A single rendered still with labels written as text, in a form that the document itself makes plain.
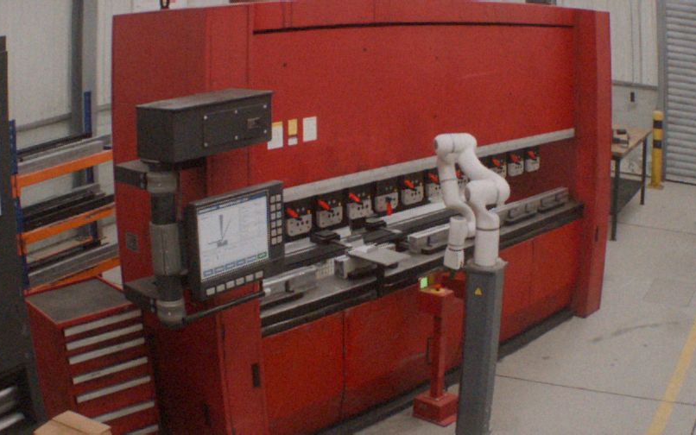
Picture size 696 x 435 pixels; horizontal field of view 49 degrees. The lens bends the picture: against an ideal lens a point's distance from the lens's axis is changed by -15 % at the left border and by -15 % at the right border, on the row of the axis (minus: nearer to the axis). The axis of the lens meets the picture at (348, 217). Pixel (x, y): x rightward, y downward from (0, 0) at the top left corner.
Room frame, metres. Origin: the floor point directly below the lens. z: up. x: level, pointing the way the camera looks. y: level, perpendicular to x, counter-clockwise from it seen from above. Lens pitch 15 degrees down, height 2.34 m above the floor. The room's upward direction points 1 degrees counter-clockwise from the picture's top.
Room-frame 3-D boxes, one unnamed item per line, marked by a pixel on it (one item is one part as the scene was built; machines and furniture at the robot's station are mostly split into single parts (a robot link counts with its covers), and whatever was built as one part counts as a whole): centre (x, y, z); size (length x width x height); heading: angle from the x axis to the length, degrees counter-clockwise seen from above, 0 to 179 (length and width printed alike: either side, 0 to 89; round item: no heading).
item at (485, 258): (4.04, -0.67, 1.09); 0.19 x 0.19 x 0.18
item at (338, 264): (4.38, -0.09, 0.92); 0.39 x 0.06 x 0.10; 135
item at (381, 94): (4.80, -0.51, 1.74); 3.00 x 0.08 x 0.80; 135
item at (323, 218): (4.19, 0.11, 1.26); 0.15 x 0.09 x 0.17; 135
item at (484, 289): (4.04, -0.67, 0.50); 0.18 x 0.18 x 1.00; 59
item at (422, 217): (4.84, -0.12, 0.93); 2.30 x 0.14 x 0.10; 135
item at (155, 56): (3.79, 0.77, 1.15); 0.85 x 0.25 x 2.30; 45
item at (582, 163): (6.06, -1.55, 1.15); 0.85 x 0.25 x 2.30; 45
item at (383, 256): (4.24, -0.15, 1.00); 0.26 x 0.18 x 0.01; 45
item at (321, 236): (4.46, 0.07, 1.01); 0.26 x 0.12 x 0.05; 45
